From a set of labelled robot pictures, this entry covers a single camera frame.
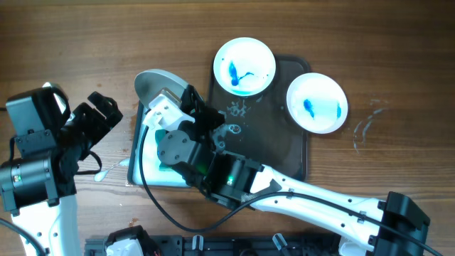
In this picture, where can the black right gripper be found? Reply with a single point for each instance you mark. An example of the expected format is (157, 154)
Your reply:
(195, 105)

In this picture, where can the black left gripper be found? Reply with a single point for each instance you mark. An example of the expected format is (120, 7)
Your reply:
(100, 124)

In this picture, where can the cleaned white plate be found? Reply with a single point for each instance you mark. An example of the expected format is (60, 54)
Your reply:
(149, 82)

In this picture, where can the white plate blue stain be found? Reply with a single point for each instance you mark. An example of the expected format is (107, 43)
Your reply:
(317, 103)

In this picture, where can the green scrubbing sponge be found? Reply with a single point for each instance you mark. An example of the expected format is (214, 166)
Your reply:
(159, 135)

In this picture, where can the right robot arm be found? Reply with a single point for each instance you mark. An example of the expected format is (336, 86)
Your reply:
(367, 226)

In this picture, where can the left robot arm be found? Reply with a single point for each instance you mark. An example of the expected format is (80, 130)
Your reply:
(38, 188)

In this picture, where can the large dark serving tray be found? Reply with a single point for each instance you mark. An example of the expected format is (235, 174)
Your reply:
(260, 126)

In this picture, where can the dirty white plate top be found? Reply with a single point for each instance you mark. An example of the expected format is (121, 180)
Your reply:
(244, 66)

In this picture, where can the small tray with soapy foam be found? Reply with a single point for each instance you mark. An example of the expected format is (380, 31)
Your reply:
(152, 175)

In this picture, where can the black base rail bottom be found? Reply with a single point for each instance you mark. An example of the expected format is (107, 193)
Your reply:
(133, 241)

